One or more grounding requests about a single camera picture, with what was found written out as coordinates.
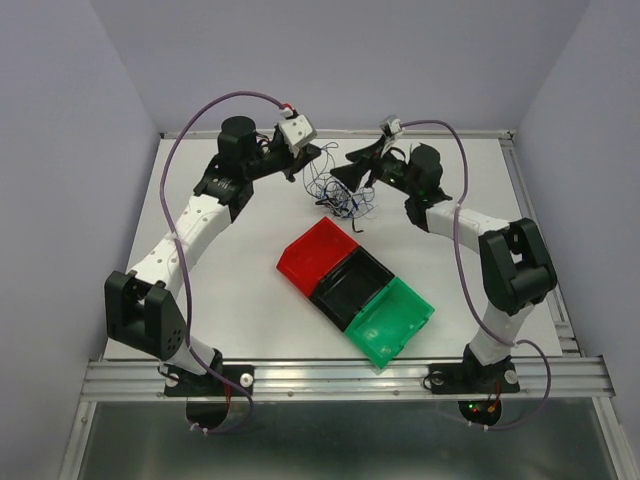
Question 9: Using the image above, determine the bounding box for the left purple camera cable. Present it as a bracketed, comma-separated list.
[159, 90, 296, 435]

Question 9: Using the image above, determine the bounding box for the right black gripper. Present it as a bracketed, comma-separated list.
[328, 136, 418, 197]

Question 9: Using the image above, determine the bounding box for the thin wire bundle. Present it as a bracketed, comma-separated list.
[302, 142, 381, 221]

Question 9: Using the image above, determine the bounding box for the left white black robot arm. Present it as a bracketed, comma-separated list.
[104, 114, 321, 394]

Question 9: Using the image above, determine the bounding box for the purple camera cable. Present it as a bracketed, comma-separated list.
[159, 90, 296, 435]
[399, 118, 554, 432]

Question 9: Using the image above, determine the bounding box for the green plastic bin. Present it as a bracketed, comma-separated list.
[344, 277, 435, 371]

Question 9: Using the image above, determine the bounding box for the red plastic bin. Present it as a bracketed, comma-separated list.
[276, 217, 358, 298]

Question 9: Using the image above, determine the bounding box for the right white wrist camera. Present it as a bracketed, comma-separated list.
[380, 115, 403, 137]

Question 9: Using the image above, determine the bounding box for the black plastic bin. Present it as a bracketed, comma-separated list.
[310, 247, 395, 332]

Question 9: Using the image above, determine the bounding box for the aluminium front rail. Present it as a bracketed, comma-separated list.
[80, 357, 615, 402]

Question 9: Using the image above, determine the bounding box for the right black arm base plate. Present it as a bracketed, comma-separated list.
[422, 360, 521, 396]

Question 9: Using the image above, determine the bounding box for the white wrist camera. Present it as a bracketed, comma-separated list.
[380, 115, 403, 137]
[278, 114, 317, 155]

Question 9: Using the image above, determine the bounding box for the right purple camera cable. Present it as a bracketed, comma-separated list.
[399, 118, 554, 432]

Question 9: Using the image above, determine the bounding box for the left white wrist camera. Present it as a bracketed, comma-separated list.
[278, 114, 317, 155]

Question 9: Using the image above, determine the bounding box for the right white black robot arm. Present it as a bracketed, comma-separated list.
[331, 139, 557, 394]

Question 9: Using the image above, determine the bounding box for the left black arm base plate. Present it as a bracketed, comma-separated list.
[158, 363, 255, 398]

